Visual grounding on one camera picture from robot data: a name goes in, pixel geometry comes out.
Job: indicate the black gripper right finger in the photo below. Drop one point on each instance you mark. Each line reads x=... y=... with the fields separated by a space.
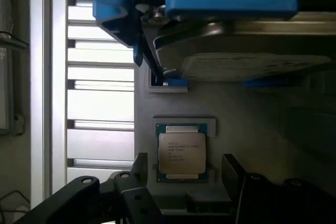
x=278 y=203

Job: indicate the grey parts rack plate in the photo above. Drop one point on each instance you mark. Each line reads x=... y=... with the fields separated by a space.
x=252 y=119

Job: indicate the grey equipment box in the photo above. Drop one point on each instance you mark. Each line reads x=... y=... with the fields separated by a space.
x=8 y=77

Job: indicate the silver CPU on green board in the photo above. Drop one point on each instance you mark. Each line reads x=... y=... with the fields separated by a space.
x=181 y=152

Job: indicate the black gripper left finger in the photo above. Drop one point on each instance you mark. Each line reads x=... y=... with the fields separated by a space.
x=84 y=197

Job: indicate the small blue printed clip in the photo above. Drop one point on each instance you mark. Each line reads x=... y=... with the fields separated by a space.
x=178 y=82

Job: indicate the blue printed curved bracket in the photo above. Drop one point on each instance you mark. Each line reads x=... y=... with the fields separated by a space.
x=110 y=1

